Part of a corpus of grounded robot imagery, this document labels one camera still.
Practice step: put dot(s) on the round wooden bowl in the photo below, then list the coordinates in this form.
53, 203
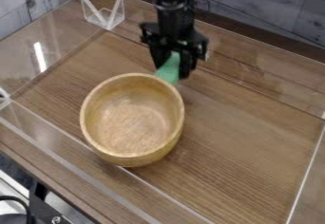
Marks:
131, 119

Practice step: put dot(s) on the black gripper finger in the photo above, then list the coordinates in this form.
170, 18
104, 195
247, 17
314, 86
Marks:
187, 63
159, 53

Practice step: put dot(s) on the clear acrylic tray wall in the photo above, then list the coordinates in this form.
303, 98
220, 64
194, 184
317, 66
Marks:
253, 143

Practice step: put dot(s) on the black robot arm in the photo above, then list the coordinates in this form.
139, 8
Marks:
172, 37

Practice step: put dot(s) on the green rectangular stick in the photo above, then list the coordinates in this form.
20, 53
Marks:
168, 71

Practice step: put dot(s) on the black table frame bracket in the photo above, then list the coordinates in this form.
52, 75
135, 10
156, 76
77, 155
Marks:
43, 212

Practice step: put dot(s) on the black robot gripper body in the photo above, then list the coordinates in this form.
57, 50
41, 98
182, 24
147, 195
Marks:
174, 30

